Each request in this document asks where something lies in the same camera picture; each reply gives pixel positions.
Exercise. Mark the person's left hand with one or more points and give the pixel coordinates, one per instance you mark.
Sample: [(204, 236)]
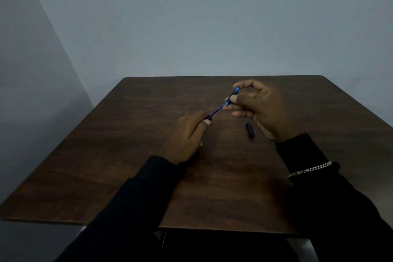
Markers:
[(184, 140)]

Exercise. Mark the person's right hand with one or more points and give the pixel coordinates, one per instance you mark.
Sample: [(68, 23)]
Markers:
[(270, 114)]

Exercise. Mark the person's right thumb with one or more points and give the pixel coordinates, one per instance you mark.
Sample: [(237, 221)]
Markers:
[(242, 97)]

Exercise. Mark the person's right middle finger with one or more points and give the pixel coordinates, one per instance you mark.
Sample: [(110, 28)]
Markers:
[(235, 107)]

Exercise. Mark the person's left thumb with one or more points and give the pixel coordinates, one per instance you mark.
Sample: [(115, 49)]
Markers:
[(205, 126)]

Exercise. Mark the blue pen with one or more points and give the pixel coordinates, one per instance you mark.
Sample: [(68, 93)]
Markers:
[(225, 103)]

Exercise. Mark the person's right forearm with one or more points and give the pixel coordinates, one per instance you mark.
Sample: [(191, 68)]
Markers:
[(334, 203)]

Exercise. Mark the person's left forearm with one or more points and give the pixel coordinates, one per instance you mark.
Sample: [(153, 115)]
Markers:
[(122, 215)]

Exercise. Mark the black pen cap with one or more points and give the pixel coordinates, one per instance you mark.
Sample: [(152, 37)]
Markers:
[(250, 130)]

